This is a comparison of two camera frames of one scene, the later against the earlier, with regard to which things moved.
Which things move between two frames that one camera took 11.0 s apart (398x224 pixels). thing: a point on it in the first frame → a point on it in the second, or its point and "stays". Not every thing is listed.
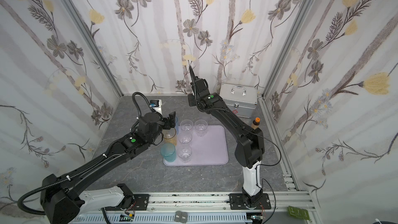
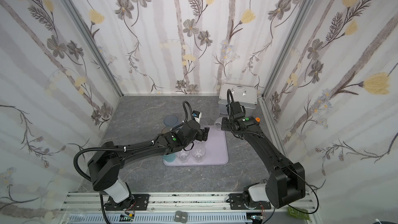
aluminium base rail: x=294 y=204 stays
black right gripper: x=195 y=93 → x=235 y=112
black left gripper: x=169 y=122 → x=201 y=133
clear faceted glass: x=184 y=153 stays
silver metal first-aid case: x=241 y=100 stays
